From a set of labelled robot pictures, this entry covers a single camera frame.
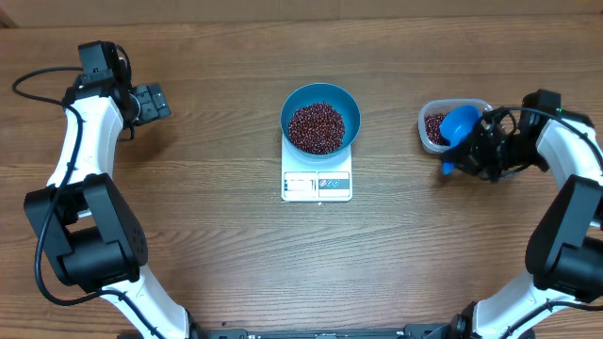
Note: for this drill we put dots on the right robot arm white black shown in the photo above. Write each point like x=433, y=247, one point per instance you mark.
x=563, y=265

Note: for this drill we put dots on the clear plastic bean container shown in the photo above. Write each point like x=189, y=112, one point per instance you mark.
x=443, y=106

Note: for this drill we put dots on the red beans in bowl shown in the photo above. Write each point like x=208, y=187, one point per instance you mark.
x=316, y=129

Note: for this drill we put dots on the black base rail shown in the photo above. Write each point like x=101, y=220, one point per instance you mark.
x=416, y=331

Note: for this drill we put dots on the white digital kitchen scale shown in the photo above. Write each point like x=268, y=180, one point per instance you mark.
x=310, y=178

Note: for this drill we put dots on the red adzuki beans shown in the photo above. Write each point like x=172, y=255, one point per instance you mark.
x=432, y=127

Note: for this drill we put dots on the blue plastic measuring scoop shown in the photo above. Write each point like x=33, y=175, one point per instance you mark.
x=459, y=123

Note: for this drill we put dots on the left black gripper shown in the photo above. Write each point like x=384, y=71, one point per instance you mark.
x=153, y=107

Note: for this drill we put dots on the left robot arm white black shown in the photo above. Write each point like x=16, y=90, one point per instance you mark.
x=90, y=243

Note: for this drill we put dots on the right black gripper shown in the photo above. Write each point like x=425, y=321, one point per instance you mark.
x=470, y=157

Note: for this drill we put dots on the blue metal bowl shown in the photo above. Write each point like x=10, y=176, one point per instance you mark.
x=339, y=98

